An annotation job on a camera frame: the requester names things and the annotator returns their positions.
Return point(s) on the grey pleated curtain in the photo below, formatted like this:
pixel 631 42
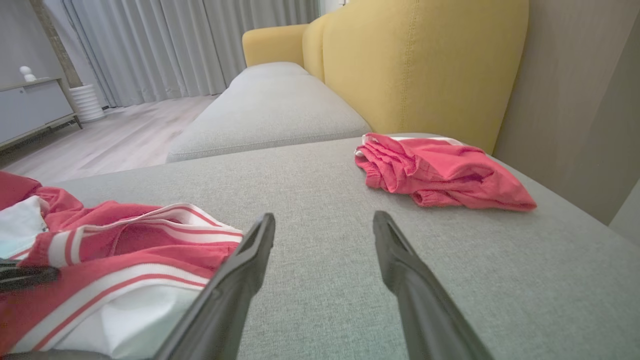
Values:
pixel 165 45

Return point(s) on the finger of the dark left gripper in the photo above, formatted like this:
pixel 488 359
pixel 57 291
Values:
pixel 27 276

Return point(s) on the small grey sofa seat cushion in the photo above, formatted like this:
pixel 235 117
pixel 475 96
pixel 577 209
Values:
pixel 270 110

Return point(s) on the yellow sofa backrest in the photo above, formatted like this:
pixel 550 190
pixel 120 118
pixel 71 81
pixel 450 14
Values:
pixel 420 65

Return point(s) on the white ribbed vase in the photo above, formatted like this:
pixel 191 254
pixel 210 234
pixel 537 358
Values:
pixel 87 102

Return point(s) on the red shorts with white stripe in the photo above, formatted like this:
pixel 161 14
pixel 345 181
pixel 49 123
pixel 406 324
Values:
pixel 440 172

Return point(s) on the small white figurine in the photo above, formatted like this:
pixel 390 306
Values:
pixel 27 74

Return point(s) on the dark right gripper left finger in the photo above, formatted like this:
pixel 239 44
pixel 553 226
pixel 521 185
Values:
pixel 225 300

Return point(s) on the red jersey with white trim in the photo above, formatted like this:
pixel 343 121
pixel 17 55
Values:
pixel 125 235

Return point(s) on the grey low cabinet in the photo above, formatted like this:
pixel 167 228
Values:
pixel 30 107

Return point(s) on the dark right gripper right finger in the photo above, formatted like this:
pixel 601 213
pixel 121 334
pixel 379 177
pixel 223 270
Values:
pixel 420 300

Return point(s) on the large grey sofa seat cushion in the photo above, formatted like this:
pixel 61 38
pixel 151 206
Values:
pixel 320 180

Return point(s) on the yellow sofa armrest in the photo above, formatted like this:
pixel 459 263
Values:
pixel 272 45

